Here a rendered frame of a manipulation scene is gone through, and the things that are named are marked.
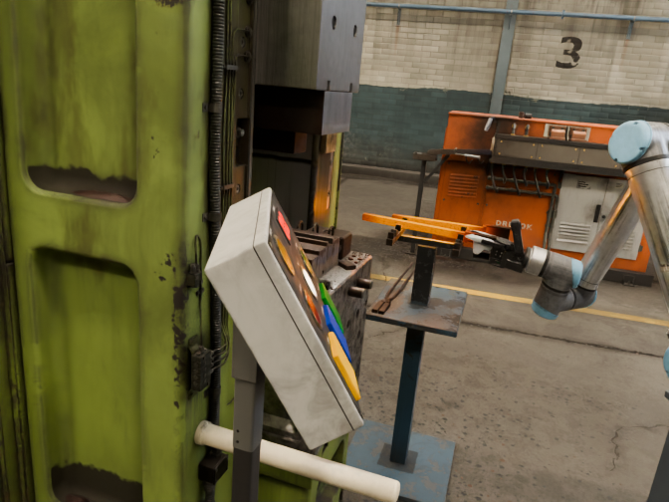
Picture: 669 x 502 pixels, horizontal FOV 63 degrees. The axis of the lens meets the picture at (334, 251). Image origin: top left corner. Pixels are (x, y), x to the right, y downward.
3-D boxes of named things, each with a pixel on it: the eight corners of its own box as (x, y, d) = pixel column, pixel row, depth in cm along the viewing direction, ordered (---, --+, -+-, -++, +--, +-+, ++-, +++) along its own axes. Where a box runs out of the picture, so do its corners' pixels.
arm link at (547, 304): (566, 319, 185) (581, 289, 179) (543, 324, 179) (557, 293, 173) (546, 303, 192) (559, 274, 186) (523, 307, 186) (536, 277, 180)
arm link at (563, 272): (574, 296, 174) (587, 269, 169) (535, 282, 176) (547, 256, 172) (573, 283, 182) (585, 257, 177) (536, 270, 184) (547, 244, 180)
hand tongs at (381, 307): (410, 264, 235) (411, 261, 234) (420, 266, 233) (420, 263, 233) (371, 312, 180) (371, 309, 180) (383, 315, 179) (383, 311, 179)
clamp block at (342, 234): (350, 252, 160) (352, 231, 158) (341, 260, 152) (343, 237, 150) (313, 245, 163) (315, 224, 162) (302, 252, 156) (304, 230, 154)
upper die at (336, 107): (349, 130, 139) (352, 93, 136) (322, 135, 121) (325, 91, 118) (205, 115, 151) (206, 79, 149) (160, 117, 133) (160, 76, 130)
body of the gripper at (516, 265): (486, 263, 180) (522, 275, 177) (494, 239, 177) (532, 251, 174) (487, 256, 187) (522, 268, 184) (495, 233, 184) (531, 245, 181)
